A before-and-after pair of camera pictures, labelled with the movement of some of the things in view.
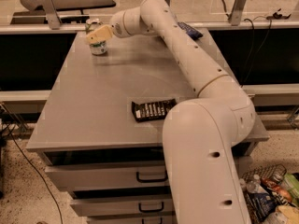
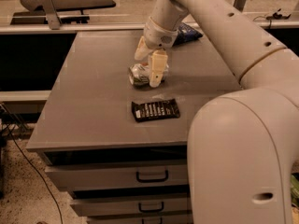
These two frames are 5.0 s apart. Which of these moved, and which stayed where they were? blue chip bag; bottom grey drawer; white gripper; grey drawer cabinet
Moved: white gripper
Stayed: bottom grey drawer; grey drawer cabinet; blue chip bag
